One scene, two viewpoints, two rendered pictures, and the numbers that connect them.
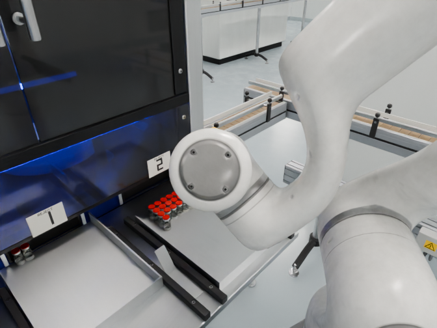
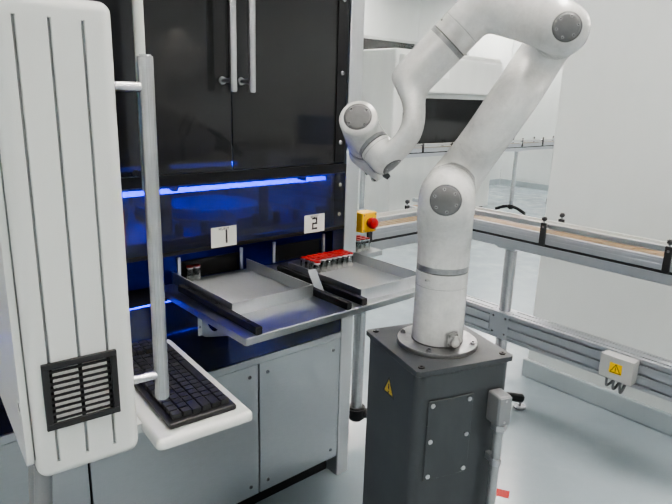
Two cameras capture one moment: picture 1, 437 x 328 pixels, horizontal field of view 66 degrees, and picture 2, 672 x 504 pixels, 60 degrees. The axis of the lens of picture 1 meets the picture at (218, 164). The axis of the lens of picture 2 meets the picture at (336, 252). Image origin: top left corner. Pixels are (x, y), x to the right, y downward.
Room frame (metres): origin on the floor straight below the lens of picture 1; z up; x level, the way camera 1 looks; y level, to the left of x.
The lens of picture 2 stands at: (-1.02, -0.08, 1.42)
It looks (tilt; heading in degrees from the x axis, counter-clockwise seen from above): 15 degrees down; 6
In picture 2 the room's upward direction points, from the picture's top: 2 degrees clockwise
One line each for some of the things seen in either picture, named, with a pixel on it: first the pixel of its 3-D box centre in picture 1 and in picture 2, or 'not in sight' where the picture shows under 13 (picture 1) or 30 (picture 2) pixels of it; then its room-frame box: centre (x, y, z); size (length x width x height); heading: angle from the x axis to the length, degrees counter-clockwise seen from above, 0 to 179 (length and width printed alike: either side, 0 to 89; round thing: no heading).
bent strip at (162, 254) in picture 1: (178, 271); (326, 285); (0.55, 0.10, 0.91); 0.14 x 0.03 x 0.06; 47
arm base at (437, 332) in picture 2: not in sight; (439, 305); (0.31, -0.20, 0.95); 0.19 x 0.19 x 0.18
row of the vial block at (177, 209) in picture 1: (182, 206); (331, 262); (0.80, 0.11, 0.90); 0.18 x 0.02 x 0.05; 136
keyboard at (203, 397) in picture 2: not in sight; (166, 375); (0.12, 0.40, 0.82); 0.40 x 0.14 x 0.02; 43
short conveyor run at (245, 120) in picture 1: (233, 122); (389, 224); (1.36, -0.06, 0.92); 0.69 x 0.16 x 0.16; 137
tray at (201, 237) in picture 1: (207, 225); (354, 273); (0.72, 0.03, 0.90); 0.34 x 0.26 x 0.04; 46
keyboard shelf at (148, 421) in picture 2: not in sight; (147, 390); (0.09, 0.43, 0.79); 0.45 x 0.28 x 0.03; 43
